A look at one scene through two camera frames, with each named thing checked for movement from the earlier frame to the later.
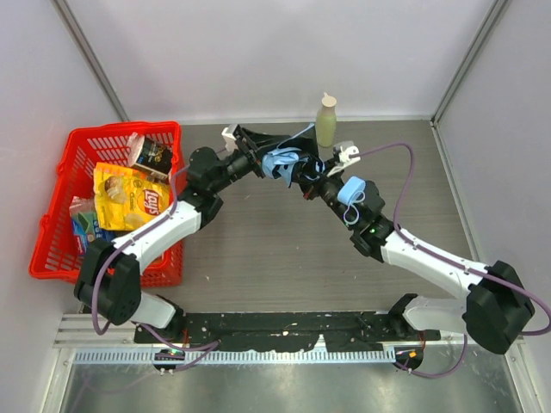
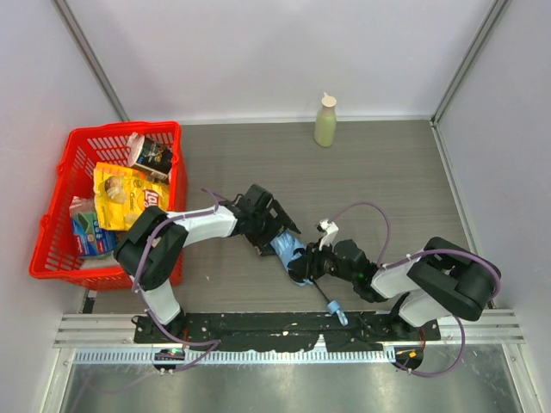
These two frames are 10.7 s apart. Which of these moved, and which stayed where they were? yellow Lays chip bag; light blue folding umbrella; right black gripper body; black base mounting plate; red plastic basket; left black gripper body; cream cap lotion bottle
Moved: right black gripper body; left black gripper body; light blue folding umbrella
Stayed: cream cap lotion bottle; black base mounting plate; red plastic basket; yellow Lays chip bag
